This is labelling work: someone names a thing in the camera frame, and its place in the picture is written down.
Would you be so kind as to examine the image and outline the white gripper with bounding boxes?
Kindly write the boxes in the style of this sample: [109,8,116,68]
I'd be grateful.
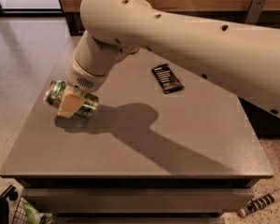
[58,55,111,118]

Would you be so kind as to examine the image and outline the green LaCroix can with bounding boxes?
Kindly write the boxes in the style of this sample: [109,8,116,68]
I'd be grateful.
[44,80,99,119]

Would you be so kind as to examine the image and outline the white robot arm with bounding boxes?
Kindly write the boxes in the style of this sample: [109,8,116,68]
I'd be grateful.
[65,0,280,118]

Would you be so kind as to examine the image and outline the black snack bar wrapper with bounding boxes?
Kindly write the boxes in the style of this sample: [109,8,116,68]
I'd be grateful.
[151,63,184,94]

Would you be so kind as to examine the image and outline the green bag in basket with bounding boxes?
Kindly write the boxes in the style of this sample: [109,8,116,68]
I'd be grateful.
[23,203,53,224]

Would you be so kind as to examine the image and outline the black object bottom left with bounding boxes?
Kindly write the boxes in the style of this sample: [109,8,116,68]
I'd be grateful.
[0,185,18,224]

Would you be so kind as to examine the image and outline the grey table drawer front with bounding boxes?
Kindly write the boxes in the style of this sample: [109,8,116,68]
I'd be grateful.
[22,189,253,214]

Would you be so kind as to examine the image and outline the black white striped tube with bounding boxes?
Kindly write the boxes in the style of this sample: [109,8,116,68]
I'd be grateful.
[238,189,280,218]

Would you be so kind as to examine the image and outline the wire basket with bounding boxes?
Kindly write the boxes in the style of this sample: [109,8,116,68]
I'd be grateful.
[10,197,28,224]

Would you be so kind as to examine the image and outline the right metal bracket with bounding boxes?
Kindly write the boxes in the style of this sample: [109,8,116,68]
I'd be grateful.
[244,0,267,24]

